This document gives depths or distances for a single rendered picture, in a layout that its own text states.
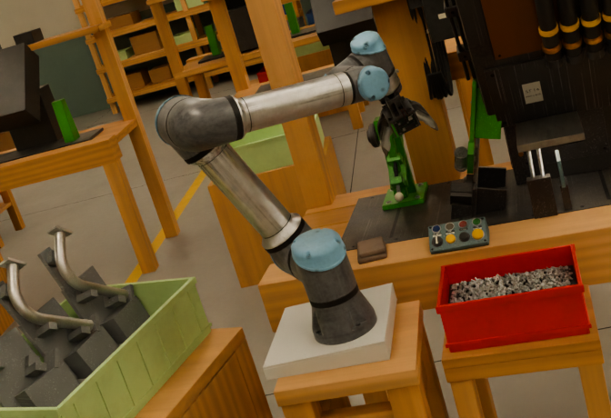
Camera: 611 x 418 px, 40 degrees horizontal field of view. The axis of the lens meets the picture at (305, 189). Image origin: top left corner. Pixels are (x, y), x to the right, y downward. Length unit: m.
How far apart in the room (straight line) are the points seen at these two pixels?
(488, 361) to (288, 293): 0.64
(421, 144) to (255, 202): 0.93
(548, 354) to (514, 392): 1.33
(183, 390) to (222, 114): 0.77
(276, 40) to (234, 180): 0.91
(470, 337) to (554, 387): 1.33
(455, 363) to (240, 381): 0.69
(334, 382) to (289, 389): 0.10
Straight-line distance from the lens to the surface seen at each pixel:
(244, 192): 1.91
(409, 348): 1.91
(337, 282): 1.87
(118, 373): 2.10
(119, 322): 2.40
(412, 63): 2.66
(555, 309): 1.90
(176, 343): 2.29
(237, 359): 2.36
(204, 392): 2.22
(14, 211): 7.71
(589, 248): 2.18
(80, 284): 2.35
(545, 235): 2.18
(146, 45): 12.22
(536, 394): 3.21
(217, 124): 1.73
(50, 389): 2.21
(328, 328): 1.90
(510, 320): 1.91
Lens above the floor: 1.77
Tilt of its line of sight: 17 degrees down
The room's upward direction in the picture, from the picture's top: 17 degrees counter-clockwise
